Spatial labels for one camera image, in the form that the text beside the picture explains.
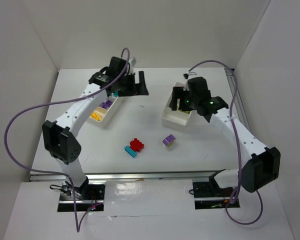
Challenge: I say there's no lime green lego brick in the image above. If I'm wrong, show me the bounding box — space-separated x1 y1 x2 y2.
178 108 191 115

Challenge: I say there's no large teal curved lego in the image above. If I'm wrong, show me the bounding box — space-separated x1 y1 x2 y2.
112 92 119 98

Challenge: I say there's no purple lego plate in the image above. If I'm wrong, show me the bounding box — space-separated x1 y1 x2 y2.
104 100 113 109

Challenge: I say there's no yellow lego base piece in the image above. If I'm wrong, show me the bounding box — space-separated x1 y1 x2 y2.
90 112 103 122

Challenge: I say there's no purple curved lego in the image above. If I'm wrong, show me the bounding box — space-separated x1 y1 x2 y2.
99 102 109 110

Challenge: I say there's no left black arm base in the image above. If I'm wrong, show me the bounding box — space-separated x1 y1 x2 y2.
49 182 106 213

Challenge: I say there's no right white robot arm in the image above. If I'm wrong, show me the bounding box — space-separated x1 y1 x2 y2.
169 77 281 193

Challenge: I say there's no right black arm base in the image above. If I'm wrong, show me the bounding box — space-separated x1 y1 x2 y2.
188 181 234 210

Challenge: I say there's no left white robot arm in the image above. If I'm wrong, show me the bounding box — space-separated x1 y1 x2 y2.
42 56 149 198

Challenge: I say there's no right white plastic container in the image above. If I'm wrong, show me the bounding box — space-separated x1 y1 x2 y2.
161 93 192 132

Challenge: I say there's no white plastic container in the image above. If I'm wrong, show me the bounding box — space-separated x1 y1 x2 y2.
87 94 125 128
161 93 192 132

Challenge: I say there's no left white plastic container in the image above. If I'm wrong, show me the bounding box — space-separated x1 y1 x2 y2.
87 94 125 128

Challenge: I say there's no purple rounded lego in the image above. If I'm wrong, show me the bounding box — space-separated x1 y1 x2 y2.
162 134 176 147

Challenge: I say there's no red lego cluster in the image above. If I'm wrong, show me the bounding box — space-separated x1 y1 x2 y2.
130 138 145 153

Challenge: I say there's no teal lego brick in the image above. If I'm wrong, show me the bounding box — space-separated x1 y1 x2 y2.
124 145 137 158

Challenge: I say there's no right side aluminium rail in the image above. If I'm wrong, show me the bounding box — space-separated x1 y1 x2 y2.
224 68 251 133

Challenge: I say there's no aluminium table rail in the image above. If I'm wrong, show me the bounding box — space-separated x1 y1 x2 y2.
29 171 215 182

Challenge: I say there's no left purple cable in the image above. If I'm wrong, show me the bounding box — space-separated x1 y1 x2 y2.
4 47 131 233

